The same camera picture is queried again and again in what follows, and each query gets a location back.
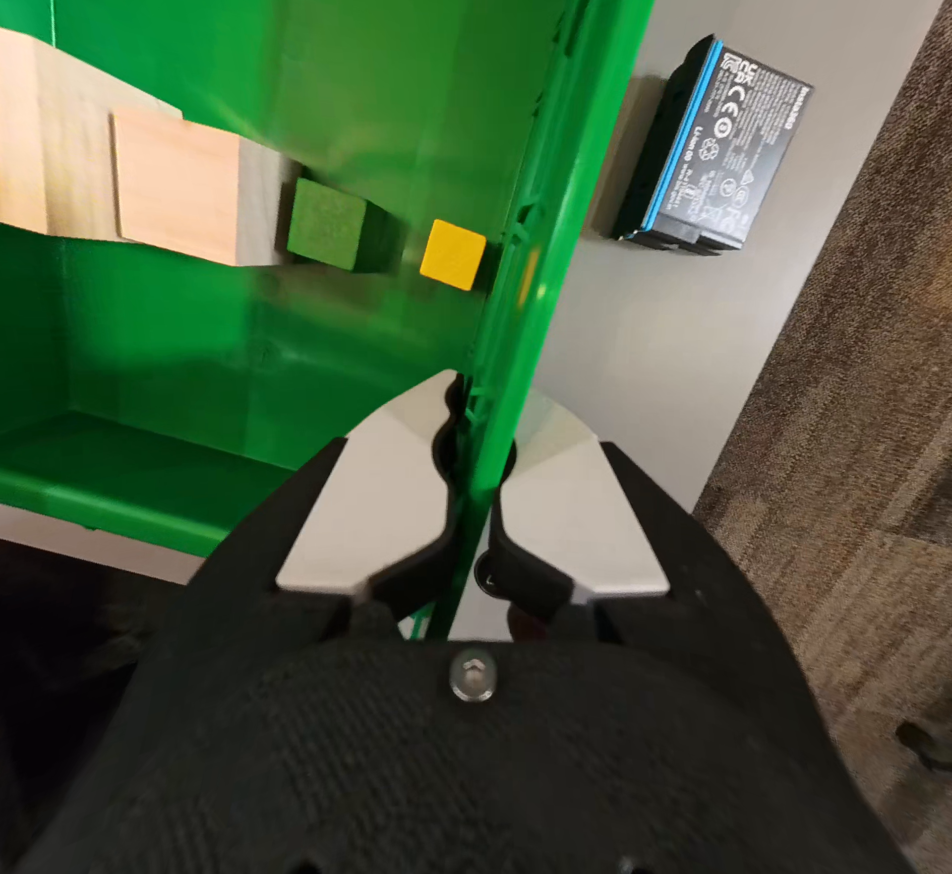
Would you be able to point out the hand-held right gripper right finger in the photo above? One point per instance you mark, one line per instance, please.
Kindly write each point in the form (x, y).
(587, 517)

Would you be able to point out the green plastic bin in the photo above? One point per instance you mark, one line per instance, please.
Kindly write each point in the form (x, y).
(372, 33)

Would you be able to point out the small green cube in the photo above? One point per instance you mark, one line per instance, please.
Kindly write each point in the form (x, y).
(327, 219)

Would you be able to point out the large wooden cube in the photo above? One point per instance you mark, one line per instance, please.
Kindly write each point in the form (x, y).
(67, 145)

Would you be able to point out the black camera battery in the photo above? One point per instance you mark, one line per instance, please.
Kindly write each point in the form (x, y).
(729, 152)

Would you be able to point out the small yellow cube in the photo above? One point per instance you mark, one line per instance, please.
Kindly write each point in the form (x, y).
(452, 254)

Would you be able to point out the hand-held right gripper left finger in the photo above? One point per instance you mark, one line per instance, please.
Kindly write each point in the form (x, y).
(372, 509)

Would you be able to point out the medium wooden cube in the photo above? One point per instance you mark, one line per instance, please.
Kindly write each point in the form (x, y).
(178, 182)

